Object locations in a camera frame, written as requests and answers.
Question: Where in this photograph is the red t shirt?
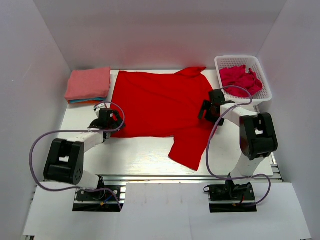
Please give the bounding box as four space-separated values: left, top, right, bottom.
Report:
111 66 213 171

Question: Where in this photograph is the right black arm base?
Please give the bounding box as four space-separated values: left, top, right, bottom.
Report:
203 179 257 214

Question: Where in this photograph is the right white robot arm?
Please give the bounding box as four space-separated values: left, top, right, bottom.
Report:
198 87 278 200

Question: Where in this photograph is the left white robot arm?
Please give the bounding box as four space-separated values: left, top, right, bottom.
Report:
43 107 125 200

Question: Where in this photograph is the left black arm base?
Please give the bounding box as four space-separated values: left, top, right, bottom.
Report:
72 176 125 213

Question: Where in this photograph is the folded orange t shirt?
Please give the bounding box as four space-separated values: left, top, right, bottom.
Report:
68 100 102 105

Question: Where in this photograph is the folded teal t shirt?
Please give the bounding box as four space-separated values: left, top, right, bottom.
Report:
67 97 106 104

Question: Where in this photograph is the crumpled magenta t shirt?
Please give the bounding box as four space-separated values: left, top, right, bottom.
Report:
219 65 263 98

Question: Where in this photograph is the folded pink t shirt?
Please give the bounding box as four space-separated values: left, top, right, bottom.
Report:
64 67 111 101

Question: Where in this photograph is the white plastic basket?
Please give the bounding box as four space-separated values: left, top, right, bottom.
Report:
214 55 272 106

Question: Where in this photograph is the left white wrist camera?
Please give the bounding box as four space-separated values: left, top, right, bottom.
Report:
93 102 109 117

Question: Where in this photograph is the aluminium table rail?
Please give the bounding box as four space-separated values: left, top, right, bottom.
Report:
99 173 283 185

